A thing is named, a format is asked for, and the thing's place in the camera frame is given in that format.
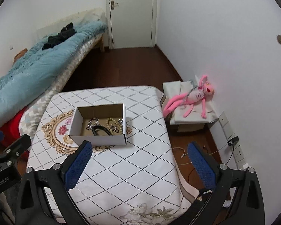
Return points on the brown cushion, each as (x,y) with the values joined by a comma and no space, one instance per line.
(21,54)

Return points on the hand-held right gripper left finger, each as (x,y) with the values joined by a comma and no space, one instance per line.
(78,166)

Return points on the white plug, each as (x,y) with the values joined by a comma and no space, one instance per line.
(244,167)

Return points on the red blanket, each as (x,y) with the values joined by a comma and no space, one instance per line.
(14,126)

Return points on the wooden bed frame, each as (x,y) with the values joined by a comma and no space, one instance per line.
(100,42)

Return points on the black charger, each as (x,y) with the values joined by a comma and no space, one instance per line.
(233,141)

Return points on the light blue duvet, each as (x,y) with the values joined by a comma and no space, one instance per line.
(37,75)

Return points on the black clothes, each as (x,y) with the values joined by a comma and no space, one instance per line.
(58,38)

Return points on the white wall socket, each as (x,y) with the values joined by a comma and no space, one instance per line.
(238,154)

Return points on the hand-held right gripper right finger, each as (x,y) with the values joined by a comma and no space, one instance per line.
(201,166)

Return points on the white door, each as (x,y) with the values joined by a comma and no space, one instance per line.
(131,16)

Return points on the pink plush toy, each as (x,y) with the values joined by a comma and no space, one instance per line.
(196,95)

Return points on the grey wall switch panel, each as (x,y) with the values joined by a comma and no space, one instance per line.
(223,120)

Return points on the white cardboard box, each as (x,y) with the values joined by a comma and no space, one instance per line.
(98,140)

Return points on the white diamond-pattern tablecloth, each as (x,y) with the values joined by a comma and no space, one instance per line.
(131,168)

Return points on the black smart band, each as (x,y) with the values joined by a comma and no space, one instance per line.
(99,129)

